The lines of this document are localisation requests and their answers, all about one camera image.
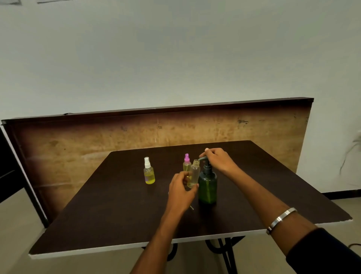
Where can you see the person's left hand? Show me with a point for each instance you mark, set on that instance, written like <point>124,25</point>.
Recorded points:
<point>177,194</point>

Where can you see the person's right hand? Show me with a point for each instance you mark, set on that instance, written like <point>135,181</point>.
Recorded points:
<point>221,163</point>

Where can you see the person's right fingers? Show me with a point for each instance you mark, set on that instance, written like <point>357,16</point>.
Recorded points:
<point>210,153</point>

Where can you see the person's left thumb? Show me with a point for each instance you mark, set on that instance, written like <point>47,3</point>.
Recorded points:
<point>193,190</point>

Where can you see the green pump bottle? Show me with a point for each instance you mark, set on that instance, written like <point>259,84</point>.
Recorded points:
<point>208,187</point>

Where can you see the clear small bottle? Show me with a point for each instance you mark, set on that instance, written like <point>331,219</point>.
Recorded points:
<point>194,172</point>

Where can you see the person's left forearm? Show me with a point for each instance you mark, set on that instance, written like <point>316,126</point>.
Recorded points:
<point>160,242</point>

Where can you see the person's right forearm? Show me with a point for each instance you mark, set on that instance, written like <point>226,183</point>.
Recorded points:
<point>262,203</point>

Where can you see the pink-capped spray bottle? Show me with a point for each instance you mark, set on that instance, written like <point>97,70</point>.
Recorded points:
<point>186,163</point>

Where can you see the white-capped yellow spray bottle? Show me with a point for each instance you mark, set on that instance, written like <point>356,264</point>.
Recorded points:
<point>149,175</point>

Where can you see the black metal table base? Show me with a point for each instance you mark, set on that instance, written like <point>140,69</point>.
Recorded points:
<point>228,254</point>

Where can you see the brown wooden board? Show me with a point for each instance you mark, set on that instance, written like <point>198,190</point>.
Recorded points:
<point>84,152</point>

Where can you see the dark sleeve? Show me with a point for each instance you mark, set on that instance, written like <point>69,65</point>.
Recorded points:
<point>324,254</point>

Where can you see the dark furniture piece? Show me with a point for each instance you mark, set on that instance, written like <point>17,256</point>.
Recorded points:
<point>10,169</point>

